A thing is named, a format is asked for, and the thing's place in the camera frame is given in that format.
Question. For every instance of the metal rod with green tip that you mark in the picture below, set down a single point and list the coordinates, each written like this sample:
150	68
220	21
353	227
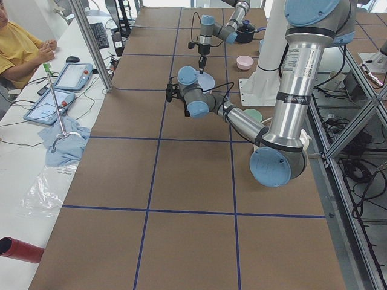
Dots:
59	116

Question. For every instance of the red cylinder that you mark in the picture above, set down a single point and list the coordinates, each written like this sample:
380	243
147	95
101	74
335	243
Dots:
19	250

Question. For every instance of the black computer mouse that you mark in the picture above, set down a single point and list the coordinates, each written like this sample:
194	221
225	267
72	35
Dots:
72	59

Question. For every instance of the black keyboard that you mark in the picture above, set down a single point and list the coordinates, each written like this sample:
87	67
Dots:
100	35

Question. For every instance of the pink bowl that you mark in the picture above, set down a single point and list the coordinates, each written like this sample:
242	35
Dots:
244	62

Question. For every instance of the blue cloth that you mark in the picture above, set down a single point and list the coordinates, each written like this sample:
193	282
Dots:
63	152

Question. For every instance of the clear plastic bag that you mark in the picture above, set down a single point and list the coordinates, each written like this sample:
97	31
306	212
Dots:
45	197

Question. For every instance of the light blue cup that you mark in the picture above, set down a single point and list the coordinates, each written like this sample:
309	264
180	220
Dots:
261	43

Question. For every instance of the blue plate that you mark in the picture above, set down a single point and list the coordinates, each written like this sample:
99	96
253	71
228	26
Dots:
206	81

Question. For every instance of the teach pendant tablet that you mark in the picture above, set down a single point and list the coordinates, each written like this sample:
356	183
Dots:
44	110
74	76

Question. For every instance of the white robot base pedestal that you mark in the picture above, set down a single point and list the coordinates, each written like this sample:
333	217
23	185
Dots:
261	88

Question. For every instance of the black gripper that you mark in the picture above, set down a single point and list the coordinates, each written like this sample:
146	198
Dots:
202	50
173	91

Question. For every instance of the green bowl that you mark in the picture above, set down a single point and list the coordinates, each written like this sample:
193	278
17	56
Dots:
254	115

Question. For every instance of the lower teach pendant tablet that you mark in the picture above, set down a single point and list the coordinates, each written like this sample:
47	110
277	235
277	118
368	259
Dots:
44	110

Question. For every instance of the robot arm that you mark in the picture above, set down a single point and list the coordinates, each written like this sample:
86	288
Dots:
312	27
227	33

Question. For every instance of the aluminium frame post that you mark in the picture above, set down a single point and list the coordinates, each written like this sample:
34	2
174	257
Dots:
91	43

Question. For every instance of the person in yellow shirt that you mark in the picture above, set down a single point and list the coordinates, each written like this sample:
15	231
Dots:
21	52

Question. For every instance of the dark blue pot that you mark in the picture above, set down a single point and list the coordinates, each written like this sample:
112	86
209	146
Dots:
246	32

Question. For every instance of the upper teach pendant tablet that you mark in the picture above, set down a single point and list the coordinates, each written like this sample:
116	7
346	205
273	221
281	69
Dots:
74	76

